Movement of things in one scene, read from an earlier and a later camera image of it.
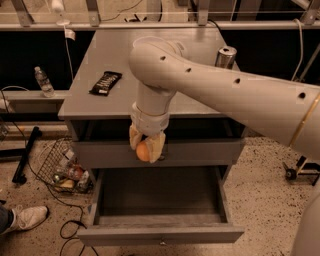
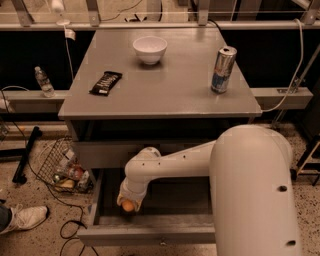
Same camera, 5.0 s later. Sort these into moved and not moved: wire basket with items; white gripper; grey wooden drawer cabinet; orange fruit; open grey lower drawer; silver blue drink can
Moved: orange fruit; white gripper
Not moved: wire basket with items; open grey lower drawer; silver blue drink can; grey wooden drawer cabinet
